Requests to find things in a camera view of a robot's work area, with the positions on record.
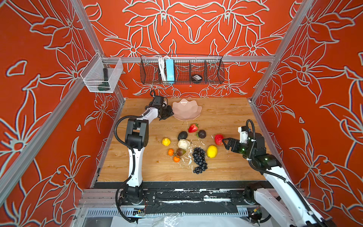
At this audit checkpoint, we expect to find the beige garlic bulb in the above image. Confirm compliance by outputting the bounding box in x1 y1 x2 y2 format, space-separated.
178 139 191 149

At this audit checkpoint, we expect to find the black wire wall basket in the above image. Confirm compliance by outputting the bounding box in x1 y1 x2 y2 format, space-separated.
140 54 225 85

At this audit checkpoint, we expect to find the light blue box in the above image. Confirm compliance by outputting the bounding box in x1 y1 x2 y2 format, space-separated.
165 59 175 84

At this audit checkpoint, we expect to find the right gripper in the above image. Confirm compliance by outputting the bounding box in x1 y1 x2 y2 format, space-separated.
223 137 256 160

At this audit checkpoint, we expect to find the dark grape bunch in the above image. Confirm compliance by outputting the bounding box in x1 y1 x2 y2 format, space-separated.
192 147 208 174

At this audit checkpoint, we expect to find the red apple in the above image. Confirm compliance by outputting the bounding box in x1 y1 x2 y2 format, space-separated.
214 134 224 146

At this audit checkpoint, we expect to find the small orange tangerine lower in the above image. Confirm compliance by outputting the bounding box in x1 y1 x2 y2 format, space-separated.
173 156 181 163

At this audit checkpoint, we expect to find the dark purple mangosteen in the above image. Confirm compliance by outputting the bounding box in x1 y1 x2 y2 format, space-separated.
197 130 207 139

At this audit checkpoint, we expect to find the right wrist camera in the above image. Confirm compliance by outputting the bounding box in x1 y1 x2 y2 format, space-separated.
238 126 250 144

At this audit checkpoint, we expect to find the dark green brush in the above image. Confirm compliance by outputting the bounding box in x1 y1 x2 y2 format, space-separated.
98 68 111 91

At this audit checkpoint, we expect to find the large yellow lemon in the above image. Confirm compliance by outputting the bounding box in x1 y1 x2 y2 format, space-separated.
206 145 218 159

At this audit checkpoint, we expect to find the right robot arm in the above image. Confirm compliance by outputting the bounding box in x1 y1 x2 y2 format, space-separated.
222 119 335 227

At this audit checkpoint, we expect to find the small orange tangerine upper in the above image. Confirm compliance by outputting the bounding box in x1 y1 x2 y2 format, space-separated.
168 149 174 156

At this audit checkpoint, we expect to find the green red fig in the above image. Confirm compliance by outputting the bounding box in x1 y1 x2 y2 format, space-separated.
176 148 186 157

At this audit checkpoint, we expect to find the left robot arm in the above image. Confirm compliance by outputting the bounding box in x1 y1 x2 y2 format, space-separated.
114 95 174 223

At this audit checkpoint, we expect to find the small yellow fruit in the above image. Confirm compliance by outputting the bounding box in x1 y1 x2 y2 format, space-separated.
162 138 171 147

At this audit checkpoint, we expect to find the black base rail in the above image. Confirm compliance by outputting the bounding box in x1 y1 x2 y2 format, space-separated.
119 181 273 215

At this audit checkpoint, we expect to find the white coiled cable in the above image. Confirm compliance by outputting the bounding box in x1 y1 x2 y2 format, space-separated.
158 56 167 83

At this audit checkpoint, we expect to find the clear plastic wall bin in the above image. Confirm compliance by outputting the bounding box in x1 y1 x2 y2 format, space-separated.
80 53 123 93

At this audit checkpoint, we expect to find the pink scalloped fruit bowl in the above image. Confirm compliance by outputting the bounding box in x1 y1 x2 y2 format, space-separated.
172 99 202 121

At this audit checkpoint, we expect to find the red strawberry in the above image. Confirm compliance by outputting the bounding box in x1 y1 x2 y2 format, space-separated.
188 124 199 133

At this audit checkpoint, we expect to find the dark avocado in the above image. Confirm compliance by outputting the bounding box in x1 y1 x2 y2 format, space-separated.
177 131 188 141

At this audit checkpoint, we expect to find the small orange tangerine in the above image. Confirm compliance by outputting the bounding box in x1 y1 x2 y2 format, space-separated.
168 149 174 156
173 156 181 163

